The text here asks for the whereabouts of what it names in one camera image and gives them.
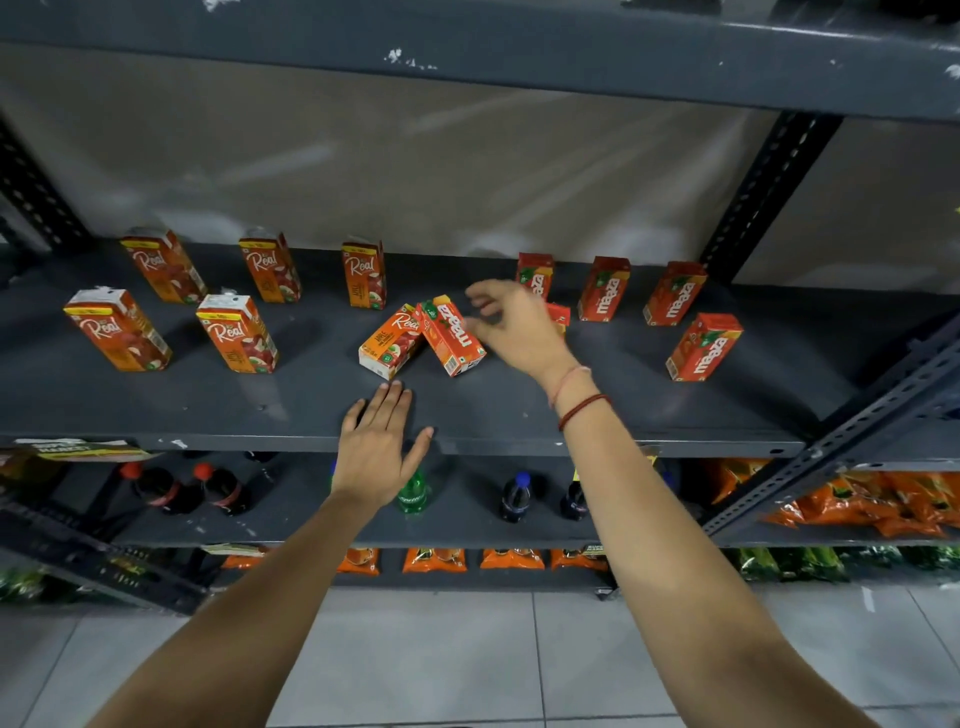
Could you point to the person's right thumb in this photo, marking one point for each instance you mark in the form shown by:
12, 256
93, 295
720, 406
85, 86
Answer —
477, 328

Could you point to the person's left thumb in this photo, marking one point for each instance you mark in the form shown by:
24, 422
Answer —
418, 450

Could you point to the person's right hand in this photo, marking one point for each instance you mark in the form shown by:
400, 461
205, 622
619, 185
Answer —
525, 330

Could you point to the green snack bag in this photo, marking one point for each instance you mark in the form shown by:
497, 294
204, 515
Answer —
21, 585

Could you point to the small shelf price label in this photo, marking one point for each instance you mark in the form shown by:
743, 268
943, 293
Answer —
234, 550

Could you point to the green soda bottle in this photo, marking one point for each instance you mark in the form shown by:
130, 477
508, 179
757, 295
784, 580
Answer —
412, 495

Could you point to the person's left forearm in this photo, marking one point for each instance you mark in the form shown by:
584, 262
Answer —
247, 622

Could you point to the grey metal shelving rack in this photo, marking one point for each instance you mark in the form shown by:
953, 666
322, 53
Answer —
97, 561
225, 409
862, 429

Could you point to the row of green snack bags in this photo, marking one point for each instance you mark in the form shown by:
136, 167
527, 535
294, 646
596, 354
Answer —
825, 562

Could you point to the red mango drink carton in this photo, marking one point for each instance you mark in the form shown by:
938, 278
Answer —
561, 315
673, 296
450, 339
534, 270
703, 349
604, 291

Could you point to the blue-capped dark soda bottle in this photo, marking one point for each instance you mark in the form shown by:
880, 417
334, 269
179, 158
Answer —
516, 499

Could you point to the person's left hand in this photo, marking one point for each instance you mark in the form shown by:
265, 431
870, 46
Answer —
371, 457

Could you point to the person's right forearm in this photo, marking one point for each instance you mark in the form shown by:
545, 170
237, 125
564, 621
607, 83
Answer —
675, 570

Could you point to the person's left little finger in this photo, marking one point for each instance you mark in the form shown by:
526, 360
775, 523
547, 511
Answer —
352, 418

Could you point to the pile of orange chip bags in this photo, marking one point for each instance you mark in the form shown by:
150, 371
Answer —
862, 502

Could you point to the orange snack packet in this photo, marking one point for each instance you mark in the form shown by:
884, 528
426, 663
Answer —
360, 561
512, 559
241, 561
435, 560
577, 561

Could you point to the person's left middle finger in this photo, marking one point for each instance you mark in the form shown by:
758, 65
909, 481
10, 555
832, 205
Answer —
390, 409

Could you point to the yellow shelf price label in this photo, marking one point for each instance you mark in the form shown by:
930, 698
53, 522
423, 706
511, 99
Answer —
82, 450

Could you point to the white-top orange juice carton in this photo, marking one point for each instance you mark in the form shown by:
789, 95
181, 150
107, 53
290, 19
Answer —
364, 277
270, 270
386, 345
161, 266
116, 330
238, 337

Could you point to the red-capped cola bottle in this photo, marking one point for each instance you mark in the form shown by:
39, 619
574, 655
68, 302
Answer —
223, 491
154, 489

